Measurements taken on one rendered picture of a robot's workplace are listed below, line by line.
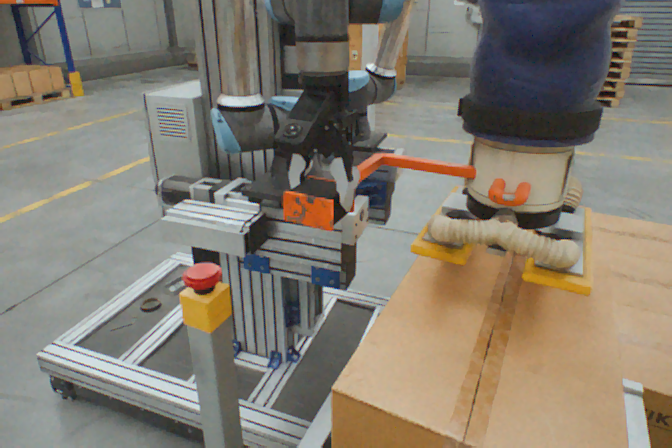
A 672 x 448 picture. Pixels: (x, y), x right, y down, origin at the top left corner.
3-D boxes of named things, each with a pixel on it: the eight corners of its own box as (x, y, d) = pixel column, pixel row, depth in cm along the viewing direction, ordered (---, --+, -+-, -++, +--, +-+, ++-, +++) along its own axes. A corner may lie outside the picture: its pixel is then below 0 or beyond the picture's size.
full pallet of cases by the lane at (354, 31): (391, 94, 812) (397, -13, 743) (337, 91, 845) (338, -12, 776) (405, 84, 916) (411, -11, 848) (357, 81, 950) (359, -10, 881)
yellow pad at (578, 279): (590, 298, 70) (597, 270, 68) (521, 281, 74) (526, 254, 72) (589, 215, 98) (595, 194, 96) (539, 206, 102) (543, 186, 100)
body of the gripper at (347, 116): (360, 146, 73) (360, 69, 68) (336, 162, 66) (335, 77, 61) (318, 140, 76) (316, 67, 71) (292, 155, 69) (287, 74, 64)
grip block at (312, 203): (331, 232, 67) (331, 201, 65) (283, 220, 71) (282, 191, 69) (354, 211, 74) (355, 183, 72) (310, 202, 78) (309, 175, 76)
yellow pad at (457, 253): (465, 267, 78) (468, 241, 76) (409, 253, 82) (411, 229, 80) (497, 199, 106) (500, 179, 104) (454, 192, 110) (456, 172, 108)
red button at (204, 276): (206, 304, 80) (204, 285, 79) (176, 293, 83) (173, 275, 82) (231, 283, 86) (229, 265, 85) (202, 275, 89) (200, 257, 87)
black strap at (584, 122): (599, 145, 67) (606, 119, 66) (444, 128, 77) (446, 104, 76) (597, 116, 86) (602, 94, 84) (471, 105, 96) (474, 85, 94)
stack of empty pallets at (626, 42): (623, 108, 701) (646, 17, 649) (545, 103, 736) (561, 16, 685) (609, 93, 812) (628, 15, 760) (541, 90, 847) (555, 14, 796)
